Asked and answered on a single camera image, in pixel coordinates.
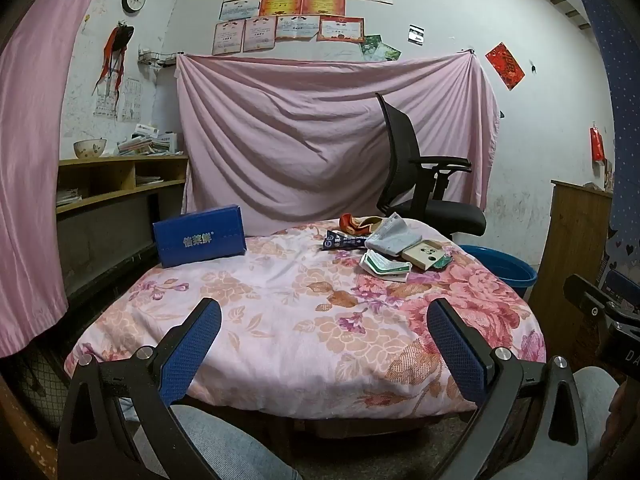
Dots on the group of wall certificates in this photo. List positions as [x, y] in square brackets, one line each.
[300, 5]

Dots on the red paper envelope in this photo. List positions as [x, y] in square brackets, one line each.
[505, 66]

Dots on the wooden shelf unit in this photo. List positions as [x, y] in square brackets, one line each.
[150, 159]

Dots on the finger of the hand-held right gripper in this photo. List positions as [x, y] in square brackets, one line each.
[622, 287]
[582, 295]

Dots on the dark mesh panel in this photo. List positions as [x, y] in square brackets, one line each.
[40, 390]

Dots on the black office chair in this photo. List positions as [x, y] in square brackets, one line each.
[435, 215]

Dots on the floral ceramic bowl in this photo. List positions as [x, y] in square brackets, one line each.
[90, 149]

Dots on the pile of books and papers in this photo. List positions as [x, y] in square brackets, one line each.
[145, 146]

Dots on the small green packet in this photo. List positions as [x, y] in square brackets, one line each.
[442, 261]

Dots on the wooden cabinet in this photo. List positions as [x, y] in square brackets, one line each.
[565, 240]

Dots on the stack of papers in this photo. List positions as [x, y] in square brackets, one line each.
[149, 180]
[69, 197]

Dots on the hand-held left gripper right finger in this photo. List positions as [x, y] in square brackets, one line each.
[457, 355]

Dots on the blue cardboard box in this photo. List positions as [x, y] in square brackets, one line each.
[195, 240]

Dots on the dark blue tube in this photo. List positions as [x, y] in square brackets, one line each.
[340, 241]

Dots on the black and white sticker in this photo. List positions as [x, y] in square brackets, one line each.
[416, 34]

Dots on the pink curtain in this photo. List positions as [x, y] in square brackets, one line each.
[30, 160]

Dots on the blue dotted cloth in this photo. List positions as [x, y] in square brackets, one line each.
[620, 110]

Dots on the floral blanket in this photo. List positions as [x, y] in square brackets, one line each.
[280, 310]

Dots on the green photo card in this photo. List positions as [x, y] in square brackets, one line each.
[389, 52]
[370, 45]

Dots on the red tassel decoration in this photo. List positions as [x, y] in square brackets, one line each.
[112, 50]

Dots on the red and beige cardboard packet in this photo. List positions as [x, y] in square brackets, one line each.
[350, 222]

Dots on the blue plastic basin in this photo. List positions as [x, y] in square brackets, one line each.
[505, 270]

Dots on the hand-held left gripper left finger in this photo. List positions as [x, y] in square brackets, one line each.
[192, 350]

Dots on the person's right hand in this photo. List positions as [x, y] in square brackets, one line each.
[622, 420]

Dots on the person's leg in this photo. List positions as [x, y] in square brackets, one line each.
[595, 395]
[225, 450]

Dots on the round wall clock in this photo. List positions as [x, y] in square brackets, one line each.
[134, 0]

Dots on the pink hanging sheet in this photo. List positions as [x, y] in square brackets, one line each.
[280, 135]

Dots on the person's right leg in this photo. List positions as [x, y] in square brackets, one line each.
[595, 395]

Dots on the green and white packet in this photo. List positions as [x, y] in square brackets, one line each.
[385, 265]

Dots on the grey cloth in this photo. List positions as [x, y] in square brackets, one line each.
[395, 235]

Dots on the paper wall calendar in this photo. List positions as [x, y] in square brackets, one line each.
[130, 105]

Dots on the red hanging ornament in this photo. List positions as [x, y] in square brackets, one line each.
[597, 145]

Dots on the person's left leg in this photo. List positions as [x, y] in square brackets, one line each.
[225, 450]

